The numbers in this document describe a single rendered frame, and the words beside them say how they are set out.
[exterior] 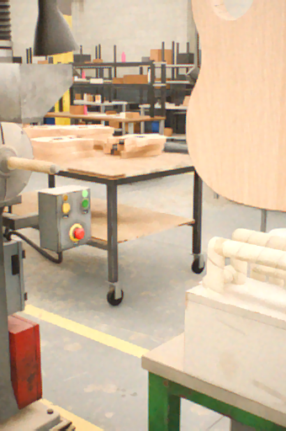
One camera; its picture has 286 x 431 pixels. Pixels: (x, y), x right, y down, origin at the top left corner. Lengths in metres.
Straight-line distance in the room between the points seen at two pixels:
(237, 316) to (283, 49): 0.46
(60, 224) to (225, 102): 1.03
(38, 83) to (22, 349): 1.05
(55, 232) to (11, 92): 0.63
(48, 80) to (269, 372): 0.88
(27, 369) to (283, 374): 1.34
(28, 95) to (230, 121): 0.60
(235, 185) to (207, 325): 0.27
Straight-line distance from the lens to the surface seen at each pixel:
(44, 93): 1.51
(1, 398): 2.23
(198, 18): 1.09
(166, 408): 1.29
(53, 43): 1.67
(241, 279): 1.17
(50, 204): 1.96
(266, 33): 1.02
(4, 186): 1.81
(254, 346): 1.07
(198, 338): 1.14
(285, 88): 1.00
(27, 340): 2.19
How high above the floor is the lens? 1.50
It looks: 14 degrees down
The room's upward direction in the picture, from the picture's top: straight up
